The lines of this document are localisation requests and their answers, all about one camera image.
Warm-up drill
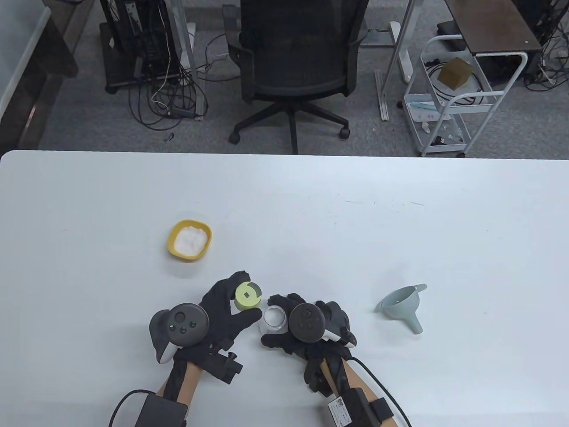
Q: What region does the person's right forearm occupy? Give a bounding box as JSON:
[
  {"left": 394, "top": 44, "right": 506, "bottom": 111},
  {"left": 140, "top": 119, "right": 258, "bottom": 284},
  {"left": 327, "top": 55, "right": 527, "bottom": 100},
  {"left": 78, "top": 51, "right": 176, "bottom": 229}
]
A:
[{"left": 311, "top": 351, "right": 401, "bottom": 427}]

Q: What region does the tangle of black floor cables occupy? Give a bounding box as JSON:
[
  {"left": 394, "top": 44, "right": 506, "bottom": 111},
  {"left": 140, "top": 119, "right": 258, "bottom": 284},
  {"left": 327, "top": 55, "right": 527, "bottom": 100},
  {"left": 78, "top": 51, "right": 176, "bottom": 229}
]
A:
[{"left": 129, "top": 67, "right": 209, "bottom": 132}]

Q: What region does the person's left hand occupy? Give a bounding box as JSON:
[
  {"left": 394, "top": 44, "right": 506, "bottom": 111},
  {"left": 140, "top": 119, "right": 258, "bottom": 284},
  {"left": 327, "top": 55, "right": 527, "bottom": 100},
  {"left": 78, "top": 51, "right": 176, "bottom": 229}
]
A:
[{"left": 172, "top": 270, "right": 264, "bottom": 363}]

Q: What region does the person's left forearm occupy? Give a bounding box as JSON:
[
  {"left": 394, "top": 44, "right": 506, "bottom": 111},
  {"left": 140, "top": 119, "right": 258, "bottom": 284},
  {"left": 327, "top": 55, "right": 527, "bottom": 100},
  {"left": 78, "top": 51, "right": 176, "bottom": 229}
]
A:
[{"left": 156, "top": 360, "right": 205, "bottom": 401}]

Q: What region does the white salt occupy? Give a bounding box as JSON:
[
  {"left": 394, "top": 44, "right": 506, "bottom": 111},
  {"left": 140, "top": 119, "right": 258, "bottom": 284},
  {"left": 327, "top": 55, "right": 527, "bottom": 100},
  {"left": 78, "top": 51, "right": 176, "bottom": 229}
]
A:
[{"left": 173, "top": 226, "right": 208, "bottom": 257}]

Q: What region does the black forearm battery pack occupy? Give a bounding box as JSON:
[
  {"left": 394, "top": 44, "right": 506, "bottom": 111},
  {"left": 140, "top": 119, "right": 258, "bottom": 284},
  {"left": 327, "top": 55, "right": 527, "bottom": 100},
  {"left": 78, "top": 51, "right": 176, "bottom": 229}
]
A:
[{"left": 133, "top": 395, "right": 189, "bottom": 427}]

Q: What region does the yellow-green press dispenser lid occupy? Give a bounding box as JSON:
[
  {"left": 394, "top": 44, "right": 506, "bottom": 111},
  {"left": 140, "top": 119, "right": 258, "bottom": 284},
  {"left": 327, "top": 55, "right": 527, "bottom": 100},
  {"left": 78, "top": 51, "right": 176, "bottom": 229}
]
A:
[{"left": 234, "top": 282, "right": 263, "bottom": 312}]

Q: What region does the white utility cart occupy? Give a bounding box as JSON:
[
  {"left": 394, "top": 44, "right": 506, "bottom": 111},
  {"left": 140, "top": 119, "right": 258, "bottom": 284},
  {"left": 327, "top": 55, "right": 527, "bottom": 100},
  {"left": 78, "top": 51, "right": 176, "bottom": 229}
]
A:
[{"left": 402, "top": 35, "right": 529, "bottom": 158}]

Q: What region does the dark brown wooden furniture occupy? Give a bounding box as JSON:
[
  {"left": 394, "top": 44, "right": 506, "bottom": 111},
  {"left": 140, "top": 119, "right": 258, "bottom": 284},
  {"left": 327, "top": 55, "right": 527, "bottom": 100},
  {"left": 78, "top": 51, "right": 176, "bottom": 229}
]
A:
[{"left": 0, "top": 0, "right": 96, "bottom": 154}]

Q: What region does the black labelled forearm pack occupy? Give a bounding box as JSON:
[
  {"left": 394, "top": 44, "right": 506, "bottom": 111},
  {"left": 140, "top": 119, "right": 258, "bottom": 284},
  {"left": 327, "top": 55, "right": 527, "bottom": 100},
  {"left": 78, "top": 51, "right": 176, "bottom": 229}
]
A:
[{"left": 318, "top": 386, "right": 394, "bottom": 427}]

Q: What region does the grey and white tracking controller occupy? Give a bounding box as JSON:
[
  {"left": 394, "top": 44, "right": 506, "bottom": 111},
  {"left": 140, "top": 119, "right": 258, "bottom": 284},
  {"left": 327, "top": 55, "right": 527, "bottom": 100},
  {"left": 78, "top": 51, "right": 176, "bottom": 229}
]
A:
[
  {"left": 149, "top": 303, "right": 210, "bottom": 365},
  {"left": 289, "top": 302, "right": 357, "bottom": 347}
]

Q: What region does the grey metal frame leg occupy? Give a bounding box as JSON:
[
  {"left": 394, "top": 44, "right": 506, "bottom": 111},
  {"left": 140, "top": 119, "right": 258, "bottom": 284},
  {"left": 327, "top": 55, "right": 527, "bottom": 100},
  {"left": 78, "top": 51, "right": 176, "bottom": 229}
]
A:
[{"left": 169, "top": 0, "right": 208, "bottom": 121}]

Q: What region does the grey metal desk leg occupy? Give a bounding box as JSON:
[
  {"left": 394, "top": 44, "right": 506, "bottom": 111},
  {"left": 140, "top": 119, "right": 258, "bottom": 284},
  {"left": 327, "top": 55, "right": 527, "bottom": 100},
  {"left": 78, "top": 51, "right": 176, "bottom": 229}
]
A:
[{"left": 375, "top": 0, "right": 416, "bottom": 121}]

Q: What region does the black mesh office chair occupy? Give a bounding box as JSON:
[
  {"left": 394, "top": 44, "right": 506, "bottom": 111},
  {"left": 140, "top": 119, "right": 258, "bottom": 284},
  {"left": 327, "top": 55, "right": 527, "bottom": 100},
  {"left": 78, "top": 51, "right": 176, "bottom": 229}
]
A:
[{"left": 222, "top": 0, "right": 371, "bottom": 155}]

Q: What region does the yellow bowl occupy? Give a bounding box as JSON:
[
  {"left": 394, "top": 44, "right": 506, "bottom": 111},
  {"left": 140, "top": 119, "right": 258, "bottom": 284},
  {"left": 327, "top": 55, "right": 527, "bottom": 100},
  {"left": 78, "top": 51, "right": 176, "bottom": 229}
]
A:
[{"left": 167, "top": 219, "right": 213, "bottom": 262}]

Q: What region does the brown wooden side tabletop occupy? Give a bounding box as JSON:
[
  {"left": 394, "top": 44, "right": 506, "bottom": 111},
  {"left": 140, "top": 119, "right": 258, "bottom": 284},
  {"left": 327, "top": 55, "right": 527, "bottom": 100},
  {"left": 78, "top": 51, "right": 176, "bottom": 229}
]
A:
[{"left": 445, "top": 0, "right": 544, "bottom": 56}]

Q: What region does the small clear glass jar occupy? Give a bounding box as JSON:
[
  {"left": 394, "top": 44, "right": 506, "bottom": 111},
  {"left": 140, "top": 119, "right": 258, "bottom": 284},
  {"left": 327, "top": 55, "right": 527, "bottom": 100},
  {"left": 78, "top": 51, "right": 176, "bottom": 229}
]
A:
[{"left": 259, "top": 306, "right": 289, "bottom": 335}]

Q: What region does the person's right hand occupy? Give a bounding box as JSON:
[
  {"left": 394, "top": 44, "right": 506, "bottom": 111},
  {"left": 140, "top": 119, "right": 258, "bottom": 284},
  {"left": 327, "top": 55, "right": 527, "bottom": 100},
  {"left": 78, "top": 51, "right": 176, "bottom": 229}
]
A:
[{"left": 260, "top": 292, "right": 354, "bottom": 369}]

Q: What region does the grey-blue plastic funnel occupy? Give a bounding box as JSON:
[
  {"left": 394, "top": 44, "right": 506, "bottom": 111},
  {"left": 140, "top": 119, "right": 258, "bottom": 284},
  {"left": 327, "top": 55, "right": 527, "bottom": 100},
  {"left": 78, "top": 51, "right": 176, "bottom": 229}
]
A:
[{"left": 377, "top": 283, "right": 428, "bottom": 335}]

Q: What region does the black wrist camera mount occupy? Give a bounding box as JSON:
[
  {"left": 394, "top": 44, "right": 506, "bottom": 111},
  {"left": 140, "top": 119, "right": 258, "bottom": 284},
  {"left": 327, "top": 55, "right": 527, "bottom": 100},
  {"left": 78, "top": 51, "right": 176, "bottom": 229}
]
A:
[
  {"left": 205, "top": 350, "right": 244, "bottom": 385},
  {"left": 304, "top": 352, "right": 342, "bottom": 397}
]

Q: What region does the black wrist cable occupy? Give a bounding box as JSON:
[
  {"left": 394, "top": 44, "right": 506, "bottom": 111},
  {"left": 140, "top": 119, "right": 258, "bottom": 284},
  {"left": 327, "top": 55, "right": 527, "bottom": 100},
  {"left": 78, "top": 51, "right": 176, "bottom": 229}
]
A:
[
  {"left": 349, "top": 356, "right": 412, "bottom": 427},
  {"left": 109, "top": 390, "right": 156, "bottom": 427}
]

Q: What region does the brown cardboard box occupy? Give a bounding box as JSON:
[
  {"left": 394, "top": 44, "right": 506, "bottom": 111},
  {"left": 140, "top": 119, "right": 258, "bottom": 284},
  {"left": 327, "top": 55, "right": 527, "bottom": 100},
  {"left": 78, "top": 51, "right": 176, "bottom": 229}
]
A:
[{"left": 437, "top": 57, "right": 473, "bottom": 91}]

